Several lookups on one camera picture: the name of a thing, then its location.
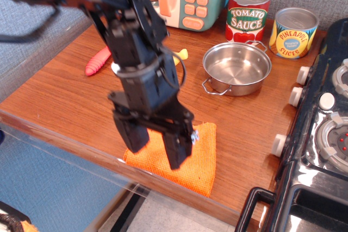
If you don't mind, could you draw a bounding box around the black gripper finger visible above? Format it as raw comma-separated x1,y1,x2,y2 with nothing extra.
162,130,193,170
113,111,150,153

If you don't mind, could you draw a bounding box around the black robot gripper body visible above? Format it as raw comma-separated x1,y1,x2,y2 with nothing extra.
109,52,194,144

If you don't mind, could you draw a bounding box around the orange towel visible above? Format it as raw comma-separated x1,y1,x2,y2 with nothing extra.
123,122,216,197

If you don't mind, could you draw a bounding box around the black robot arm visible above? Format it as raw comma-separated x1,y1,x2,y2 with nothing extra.
13,0,198,170

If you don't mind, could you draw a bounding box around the yellow toy banana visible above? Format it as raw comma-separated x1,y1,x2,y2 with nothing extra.
172,48,188,65

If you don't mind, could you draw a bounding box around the red toy chili pepper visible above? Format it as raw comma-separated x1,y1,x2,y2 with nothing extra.
85,47,111,76

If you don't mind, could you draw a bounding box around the small steel pot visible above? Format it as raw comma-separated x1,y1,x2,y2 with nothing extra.
202,40,272,97

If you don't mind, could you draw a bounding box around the white stove knob front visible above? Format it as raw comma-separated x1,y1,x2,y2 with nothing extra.
271,134,287,157

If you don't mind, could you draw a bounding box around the white stove knob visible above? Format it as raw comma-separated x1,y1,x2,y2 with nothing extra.
296,66,310,86
271,134,287,157
288,87,303,107

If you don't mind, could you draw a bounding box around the white stove knob middle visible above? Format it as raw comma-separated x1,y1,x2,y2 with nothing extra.
288,87,303,107

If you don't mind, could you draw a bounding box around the tomato sauce can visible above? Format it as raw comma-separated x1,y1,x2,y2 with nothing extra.
225,0,271,45

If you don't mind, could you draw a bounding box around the black toy stove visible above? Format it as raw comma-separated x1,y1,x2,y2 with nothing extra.
234,17,348,232

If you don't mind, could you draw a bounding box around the white stove knob rear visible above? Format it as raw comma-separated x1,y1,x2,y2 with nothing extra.
296,66,310,86

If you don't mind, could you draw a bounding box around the pineapple slices can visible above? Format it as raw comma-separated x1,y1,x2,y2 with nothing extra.
269,7,319,59

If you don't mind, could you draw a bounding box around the black cable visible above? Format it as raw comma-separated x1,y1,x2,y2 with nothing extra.
157,47,187,89

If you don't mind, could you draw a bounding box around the black oven door handle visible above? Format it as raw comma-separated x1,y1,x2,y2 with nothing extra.
235,187,276,232

